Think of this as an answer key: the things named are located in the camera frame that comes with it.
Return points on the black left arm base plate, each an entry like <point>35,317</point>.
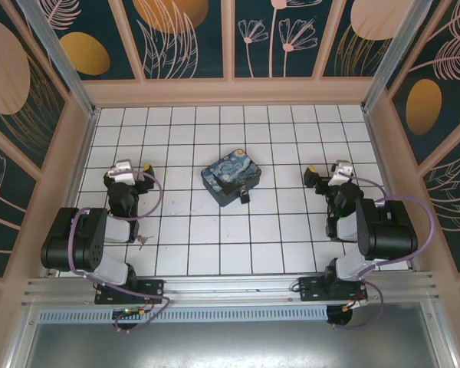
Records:
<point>149,289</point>

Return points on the small silver key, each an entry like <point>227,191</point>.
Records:
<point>144,240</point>

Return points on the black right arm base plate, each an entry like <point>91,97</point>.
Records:
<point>310,289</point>

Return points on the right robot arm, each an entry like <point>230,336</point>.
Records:
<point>387,234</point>

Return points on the starry night painted tin box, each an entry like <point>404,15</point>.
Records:
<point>230,172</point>

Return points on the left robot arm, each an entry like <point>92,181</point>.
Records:
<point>73,241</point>

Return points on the aluminium frame post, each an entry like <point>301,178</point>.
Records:
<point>65,65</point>
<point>395,57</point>

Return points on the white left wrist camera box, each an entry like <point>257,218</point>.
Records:
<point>122,171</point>

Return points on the aluminium mounting rail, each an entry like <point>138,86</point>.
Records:
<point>230,289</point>

